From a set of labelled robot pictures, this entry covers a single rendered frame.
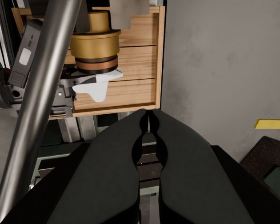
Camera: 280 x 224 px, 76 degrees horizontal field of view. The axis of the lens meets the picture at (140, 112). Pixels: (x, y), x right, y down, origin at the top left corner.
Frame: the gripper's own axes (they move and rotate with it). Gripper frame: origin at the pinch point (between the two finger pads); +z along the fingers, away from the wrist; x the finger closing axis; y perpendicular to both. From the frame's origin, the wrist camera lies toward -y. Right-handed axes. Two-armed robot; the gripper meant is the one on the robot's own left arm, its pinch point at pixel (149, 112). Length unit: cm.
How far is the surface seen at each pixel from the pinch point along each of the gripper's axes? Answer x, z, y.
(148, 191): 1, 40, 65
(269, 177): 131, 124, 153
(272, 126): 146, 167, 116
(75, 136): -26, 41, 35
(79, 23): -9.4, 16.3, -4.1
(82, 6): -9.0, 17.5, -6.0
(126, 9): -3.5, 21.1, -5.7
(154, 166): 3, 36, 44
